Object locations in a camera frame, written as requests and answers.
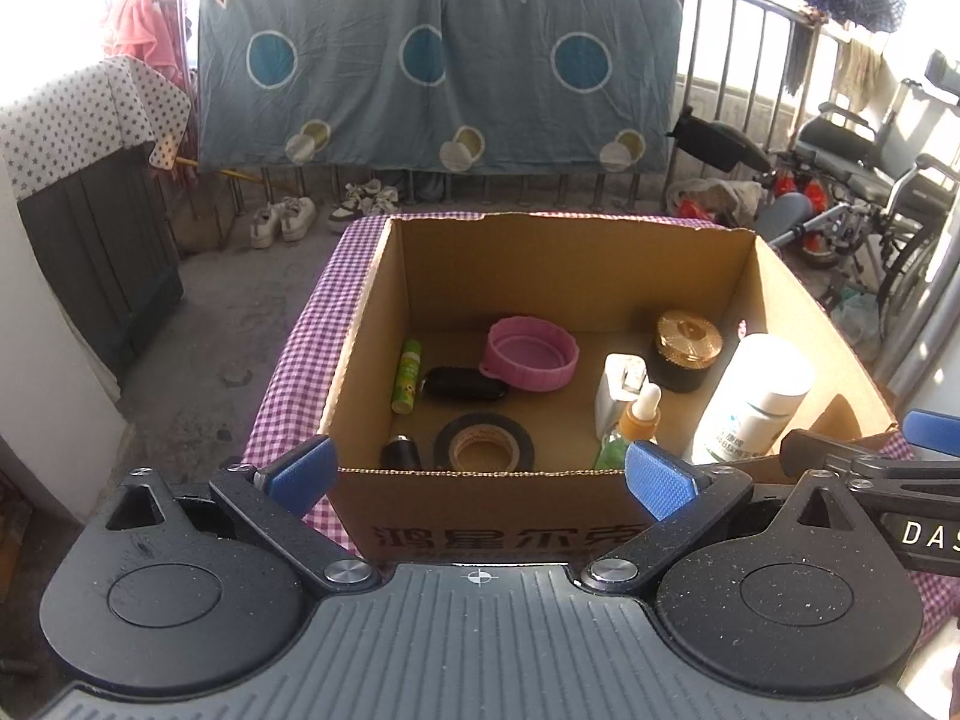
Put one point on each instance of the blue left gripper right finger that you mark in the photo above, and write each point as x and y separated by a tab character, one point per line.
660	482

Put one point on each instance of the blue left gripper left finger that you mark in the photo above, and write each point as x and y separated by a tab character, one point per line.
298	480

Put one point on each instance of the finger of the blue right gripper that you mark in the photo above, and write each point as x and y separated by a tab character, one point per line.
932	431

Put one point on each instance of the green dropper bottle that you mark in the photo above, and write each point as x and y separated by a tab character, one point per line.
638	421

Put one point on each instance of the small black cylinder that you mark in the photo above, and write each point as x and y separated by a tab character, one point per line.
400	453

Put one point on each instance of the white power adapter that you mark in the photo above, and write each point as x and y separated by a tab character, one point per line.
621	381

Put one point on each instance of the white pill bottle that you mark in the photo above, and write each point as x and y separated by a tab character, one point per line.
761	389

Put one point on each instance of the green tube bottle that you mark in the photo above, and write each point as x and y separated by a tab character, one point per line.
406	378

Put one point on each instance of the gold lid black jar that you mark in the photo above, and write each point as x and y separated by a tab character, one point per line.
684	347

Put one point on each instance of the black tape roll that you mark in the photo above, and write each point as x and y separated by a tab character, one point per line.
484	443

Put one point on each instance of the black oval case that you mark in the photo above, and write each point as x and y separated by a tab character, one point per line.
462	384

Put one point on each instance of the purple checkered tablecloth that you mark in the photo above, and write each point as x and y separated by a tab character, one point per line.
301	383

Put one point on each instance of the brown cardboard box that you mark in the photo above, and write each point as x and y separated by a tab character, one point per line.
519	478

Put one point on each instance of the black wheelchair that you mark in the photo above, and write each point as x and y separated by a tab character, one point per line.
849	194

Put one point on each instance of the polka dot covered cabinet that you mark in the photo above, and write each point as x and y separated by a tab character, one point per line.
82	155

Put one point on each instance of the blue patterned hanging blanket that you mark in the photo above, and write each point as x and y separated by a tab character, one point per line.
479	87

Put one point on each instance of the metal balcony railing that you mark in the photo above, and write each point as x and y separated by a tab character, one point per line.
754	65

